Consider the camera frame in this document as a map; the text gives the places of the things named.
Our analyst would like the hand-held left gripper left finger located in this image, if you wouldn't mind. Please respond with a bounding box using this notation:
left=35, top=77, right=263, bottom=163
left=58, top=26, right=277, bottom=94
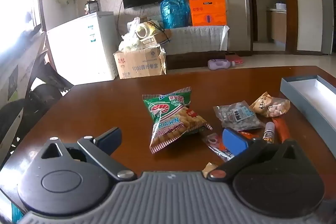
left=39, top=127, right=137, bottom=182

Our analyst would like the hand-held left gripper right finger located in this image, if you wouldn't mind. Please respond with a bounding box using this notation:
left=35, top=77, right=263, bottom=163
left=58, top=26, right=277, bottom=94
left=207, top=127, right=302, bottom=182

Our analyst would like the orange snack packet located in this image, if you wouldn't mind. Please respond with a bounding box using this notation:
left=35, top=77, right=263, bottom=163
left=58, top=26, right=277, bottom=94
left=238, top=130, right=260, bottom=140

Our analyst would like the clear snack packet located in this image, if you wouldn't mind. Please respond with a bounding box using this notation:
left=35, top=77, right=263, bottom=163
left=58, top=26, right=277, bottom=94
left=202, top=132, right=234, bottom=163

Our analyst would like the clear seed packet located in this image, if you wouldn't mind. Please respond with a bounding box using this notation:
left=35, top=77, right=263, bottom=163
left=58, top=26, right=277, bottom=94
left=213, top=101, right=265, bottom=132

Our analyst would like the black cartoon snack tube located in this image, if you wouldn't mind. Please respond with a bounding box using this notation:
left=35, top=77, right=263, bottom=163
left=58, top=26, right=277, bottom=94
left=264, top=122, right=276, bottom=144

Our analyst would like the small tan snack packet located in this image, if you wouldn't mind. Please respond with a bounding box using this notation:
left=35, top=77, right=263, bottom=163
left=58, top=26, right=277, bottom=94
left=203, top=162, right=219, bottom=177

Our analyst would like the red snack packet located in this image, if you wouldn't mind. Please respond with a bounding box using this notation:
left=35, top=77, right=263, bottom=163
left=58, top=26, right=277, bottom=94
left=272, top=117, right=290, bottom=143

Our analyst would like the tan nut packet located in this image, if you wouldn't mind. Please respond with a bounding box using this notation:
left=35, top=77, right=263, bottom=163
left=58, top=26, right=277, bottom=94
left=249, top=92, right=291, bottom=118

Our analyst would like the green prawn cracker packet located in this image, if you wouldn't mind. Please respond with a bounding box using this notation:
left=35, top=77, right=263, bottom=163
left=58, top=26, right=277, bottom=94
left=142, top=87, right=213, bottom=154

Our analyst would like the grey cardboard box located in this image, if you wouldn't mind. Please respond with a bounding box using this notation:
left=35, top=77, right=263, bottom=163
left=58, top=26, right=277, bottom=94
left=280, top=74, right=336, bottom=136

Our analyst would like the purple plastic bottle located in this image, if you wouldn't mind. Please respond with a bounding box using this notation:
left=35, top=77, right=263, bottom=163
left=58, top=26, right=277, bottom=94
left=208, top=59, right=236, bottom=70

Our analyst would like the large brown cardboard box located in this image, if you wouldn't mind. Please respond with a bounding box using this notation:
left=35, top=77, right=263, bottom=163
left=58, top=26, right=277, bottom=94
left=113, top=47, right=167, bottom=80

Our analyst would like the red slipper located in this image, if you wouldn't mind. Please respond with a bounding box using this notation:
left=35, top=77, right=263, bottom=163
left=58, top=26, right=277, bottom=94
left=225, top=54, right=244, bottom=65

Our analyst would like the small white fridge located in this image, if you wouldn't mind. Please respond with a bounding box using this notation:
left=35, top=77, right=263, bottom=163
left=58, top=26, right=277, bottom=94
left=47, top=11, right=118, bottom=84

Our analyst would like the white plastic bag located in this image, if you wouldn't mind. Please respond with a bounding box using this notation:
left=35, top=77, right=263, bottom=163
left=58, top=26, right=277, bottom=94
left=119, top=17, right=143, bottom=52

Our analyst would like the small flat cardboard box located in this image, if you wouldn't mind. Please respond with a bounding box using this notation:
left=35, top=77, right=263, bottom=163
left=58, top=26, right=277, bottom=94
left=139, top=29, right=172, bottom=46

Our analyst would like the white checked cloth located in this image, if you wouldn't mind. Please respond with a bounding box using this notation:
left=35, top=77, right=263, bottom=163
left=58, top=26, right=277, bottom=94
left=160, top=25, right=230, bottom=55

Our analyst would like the yellow white tape roll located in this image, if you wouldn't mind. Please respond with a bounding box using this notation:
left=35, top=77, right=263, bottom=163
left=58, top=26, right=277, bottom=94
left=135, top=21, right=158, bottom=39

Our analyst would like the wooden kitchen cabinet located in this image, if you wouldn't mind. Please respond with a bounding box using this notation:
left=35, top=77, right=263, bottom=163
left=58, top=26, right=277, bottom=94
left=266, top=7, right=287, bottom=45

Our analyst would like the orange paper bag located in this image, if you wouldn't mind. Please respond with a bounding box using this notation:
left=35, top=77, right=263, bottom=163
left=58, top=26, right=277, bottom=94
left=188, top=0, right=227, bottom=26

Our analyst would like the dark object on fridge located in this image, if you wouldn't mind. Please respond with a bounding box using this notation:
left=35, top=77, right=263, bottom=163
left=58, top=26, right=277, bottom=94
left=84, top=0, right=97, bottom=14

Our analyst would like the blue plastic bag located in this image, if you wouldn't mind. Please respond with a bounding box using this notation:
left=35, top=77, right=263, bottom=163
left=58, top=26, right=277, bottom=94
left=160, top=0, right=191, bottom=29

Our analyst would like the tall white refrigerator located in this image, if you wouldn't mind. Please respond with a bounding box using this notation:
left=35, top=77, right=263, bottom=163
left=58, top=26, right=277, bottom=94
left=322, top=0, right=336, bottom=55

